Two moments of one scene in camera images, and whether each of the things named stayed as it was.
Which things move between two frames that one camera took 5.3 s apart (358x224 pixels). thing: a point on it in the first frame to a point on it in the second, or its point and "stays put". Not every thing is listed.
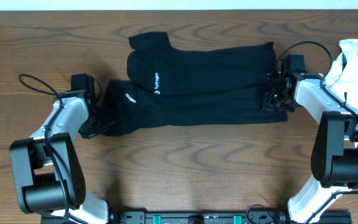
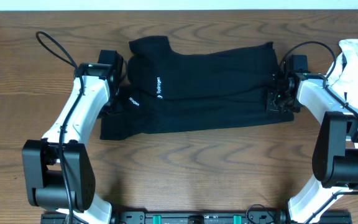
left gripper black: x=87 y=132 to x=117 y=104
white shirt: x=354 y=76 stays put
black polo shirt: x=171 y=84 stays put
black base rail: x=168 y=217 stays put
